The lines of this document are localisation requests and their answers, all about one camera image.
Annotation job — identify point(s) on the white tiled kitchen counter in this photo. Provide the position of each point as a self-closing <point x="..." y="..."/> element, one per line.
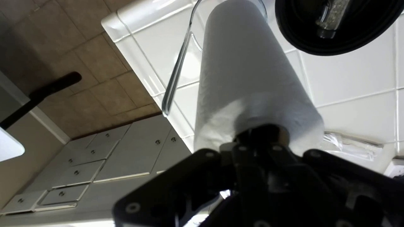
<point x="358" y="104"/>

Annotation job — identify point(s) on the black bowl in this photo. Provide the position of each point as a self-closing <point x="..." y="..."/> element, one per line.
<point x="370" y="29"/>

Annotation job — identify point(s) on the clear glass shaker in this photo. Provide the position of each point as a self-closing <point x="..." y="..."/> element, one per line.
<point x="332" y="16"/>

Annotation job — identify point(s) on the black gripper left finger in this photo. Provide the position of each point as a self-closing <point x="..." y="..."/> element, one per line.
<point x="177" y="193"/>

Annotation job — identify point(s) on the white paper towel roll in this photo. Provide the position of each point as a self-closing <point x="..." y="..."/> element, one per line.
<point x="248" y="63"/>

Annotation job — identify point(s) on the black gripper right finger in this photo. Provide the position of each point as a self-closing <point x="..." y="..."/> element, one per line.
<point x="349" y="197"/>

